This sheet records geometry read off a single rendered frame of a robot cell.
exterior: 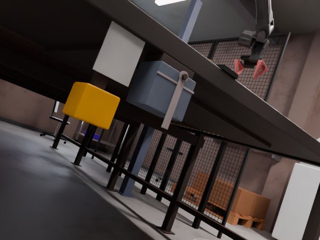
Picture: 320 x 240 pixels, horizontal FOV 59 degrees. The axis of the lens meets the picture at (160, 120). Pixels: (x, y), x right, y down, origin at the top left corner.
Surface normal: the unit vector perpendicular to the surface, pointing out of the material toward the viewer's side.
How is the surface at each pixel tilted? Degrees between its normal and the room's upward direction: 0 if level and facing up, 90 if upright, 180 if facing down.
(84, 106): 90
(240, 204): 90
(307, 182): 90
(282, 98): 90
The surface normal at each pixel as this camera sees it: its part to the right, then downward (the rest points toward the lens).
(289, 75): -0.69, -0.32
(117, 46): 0.60, 0.15
